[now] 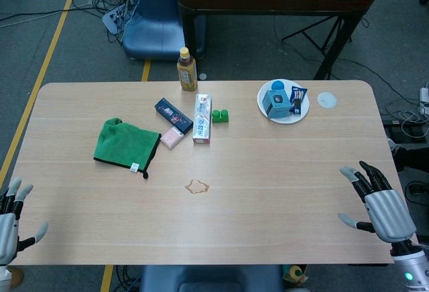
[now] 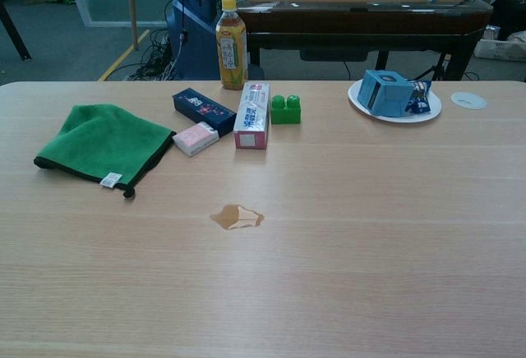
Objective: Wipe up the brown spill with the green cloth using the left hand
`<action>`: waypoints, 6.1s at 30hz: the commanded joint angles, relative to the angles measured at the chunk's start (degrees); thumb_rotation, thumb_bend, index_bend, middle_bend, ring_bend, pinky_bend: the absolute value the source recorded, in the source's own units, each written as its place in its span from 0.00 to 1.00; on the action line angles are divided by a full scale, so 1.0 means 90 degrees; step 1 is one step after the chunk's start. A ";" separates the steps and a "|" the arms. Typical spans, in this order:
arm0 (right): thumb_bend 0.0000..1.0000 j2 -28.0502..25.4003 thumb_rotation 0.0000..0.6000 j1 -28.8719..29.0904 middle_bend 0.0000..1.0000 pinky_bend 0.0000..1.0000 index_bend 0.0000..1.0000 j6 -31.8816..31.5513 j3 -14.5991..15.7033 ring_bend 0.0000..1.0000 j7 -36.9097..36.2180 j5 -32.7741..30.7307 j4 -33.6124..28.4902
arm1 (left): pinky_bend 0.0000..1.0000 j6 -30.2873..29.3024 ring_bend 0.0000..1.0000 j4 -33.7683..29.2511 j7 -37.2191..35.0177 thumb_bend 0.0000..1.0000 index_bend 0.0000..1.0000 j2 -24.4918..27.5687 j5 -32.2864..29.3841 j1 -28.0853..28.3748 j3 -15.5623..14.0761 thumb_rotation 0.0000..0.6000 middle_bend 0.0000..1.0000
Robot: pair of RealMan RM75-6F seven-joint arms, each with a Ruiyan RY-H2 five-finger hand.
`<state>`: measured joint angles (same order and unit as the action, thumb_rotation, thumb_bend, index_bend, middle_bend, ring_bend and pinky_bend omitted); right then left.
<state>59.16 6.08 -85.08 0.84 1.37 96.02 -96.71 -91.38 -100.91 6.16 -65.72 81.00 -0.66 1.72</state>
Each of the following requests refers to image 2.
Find green microfibre cloth black trim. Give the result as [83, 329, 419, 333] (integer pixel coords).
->
[33, 103, 178, 200]

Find brown liquid spill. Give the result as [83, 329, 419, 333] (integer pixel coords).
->
[209, 204, 265, 232]

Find white pink toothpaste box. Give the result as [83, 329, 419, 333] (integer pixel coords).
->
[233, 81, 271, 150]

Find green toy building brick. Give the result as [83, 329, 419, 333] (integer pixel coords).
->
[270, 94, 302, 126]

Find pink playing card box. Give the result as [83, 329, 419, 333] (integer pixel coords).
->
[172, 121, 219, 157]

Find dark blue patterned box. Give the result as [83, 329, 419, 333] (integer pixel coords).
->
[171, 87, 238, 138]

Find tea bottle yellow cap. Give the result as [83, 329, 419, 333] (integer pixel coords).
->
[215, 0, 249, 91]

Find light blue carton box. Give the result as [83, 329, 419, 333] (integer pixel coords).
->
[356, 69, 413, 118]

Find blue machine base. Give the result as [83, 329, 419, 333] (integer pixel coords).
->
[165, 0, 266, 81]

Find blue snack packet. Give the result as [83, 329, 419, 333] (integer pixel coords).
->
[404, 80, 432, 115]

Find dark wooden mahjong table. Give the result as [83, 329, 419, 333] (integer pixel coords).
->
[233, 0, 494, 82]

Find white paper plate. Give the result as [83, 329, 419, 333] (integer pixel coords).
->
[347, 78, 443, 122]

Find black tripod stand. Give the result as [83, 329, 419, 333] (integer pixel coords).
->
[414, 52, 453, 82]

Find wooden pole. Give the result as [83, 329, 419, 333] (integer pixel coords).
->
[125, 0, 140, 51]

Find white plastic basket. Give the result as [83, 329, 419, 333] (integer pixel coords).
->
[474, 37, 526, 62]

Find black table leg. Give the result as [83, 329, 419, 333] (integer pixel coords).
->
[0, 2, 32, 62]

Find black bag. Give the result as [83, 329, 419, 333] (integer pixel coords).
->
[491, 0, 526, 43]

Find tangle of floor cables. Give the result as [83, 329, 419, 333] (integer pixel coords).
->
[126, 28, 178, 82]

